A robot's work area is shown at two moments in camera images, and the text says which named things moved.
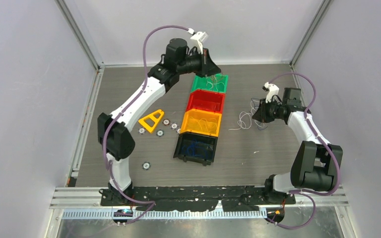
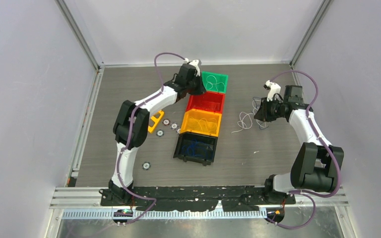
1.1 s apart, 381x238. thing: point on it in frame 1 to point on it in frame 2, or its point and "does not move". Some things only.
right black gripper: (261, 114) does not move
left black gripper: (207, 67) to (202, 89)
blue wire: (197, 148) does not move
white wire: (211, 81) does not move
